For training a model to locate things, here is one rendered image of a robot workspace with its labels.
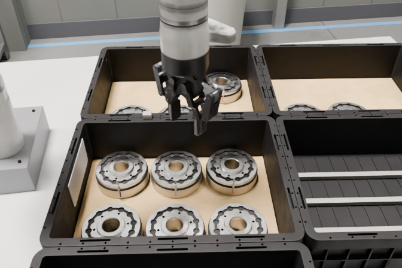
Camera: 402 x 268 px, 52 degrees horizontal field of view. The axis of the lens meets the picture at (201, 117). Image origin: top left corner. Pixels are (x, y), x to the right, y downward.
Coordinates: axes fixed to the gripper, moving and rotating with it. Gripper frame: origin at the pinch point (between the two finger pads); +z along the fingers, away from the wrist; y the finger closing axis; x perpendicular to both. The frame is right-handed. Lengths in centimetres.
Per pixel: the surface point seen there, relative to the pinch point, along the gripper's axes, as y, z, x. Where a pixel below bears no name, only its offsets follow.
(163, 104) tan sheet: -23.9, 17.2, 14.8
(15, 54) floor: -228, 100, 55
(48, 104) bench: -62, 30, 2
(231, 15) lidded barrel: -111, 66, 149
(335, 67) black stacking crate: 1, 14, 55
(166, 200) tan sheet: -0.5, 17.2, -5.8
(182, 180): 0.1, 14.2, -1.8
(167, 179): -2.2, 14.0, -3.7
